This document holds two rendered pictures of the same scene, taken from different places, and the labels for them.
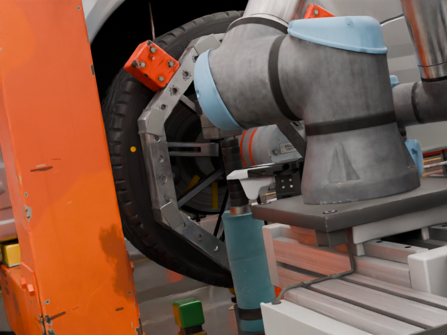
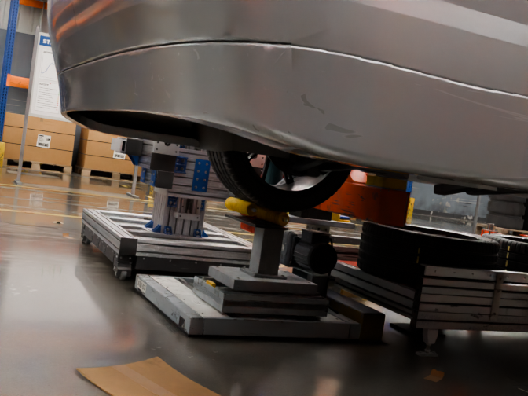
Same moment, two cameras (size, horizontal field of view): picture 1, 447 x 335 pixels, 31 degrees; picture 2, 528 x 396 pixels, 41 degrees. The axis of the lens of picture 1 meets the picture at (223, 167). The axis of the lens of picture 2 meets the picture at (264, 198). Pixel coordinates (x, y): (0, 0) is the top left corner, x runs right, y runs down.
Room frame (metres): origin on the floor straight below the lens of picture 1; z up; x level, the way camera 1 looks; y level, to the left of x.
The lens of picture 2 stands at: (5.15, -0.29, 0.73)
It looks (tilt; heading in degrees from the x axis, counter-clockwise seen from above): 3 degrees down; 176
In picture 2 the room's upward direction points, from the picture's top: 8 degrees clockwise
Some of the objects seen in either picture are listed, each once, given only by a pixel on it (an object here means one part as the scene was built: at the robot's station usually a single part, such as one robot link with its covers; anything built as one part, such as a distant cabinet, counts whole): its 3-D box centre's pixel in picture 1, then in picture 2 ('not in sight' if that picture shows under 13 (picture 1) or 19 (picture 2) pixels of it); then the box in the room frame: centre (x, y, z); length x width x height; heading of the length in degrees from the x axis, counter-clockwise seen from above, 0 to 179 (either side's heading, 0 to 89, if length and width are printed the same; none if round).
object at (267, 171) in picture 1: (271, 169); not in sight; (1.53, -0.09, 0.83); 0.09 x 0.05 x 0.02; 75
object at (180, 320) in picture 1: (188, 312); not in sight; (1.30, 0.09, 0.64); 0.04 x 0.04 x 0.04; 21
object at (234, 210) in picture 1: (235, 174); not in sight; (1.59, -0.02, 0.83); 0.04 x 0.04 x 0.16
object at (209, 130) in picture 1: (221, 123); not in sight; (1.62, -0.01, 0.93); 0.09 x 0.05 x 0.05; 21
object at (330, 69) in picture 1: (336, 66); not in sight; (1.05, -0.16, 0.98); 0.13 x 0.12 x 0.14; 56
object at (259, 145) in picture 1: (274, 148); not in sight; (1.80, -0.12, 0.85); 0.21 x 0.14 x 0.14; 21
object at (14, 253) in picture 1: (32, 248); (386, 183); (1.93, 0.48, 0.71); 0.14 x 0.14 x 0.05; 21
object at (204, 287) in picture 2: not in sight; (259, 295); (2.03, -0.03, 0.13); 0.50 x 0.36 x 0.10; 111
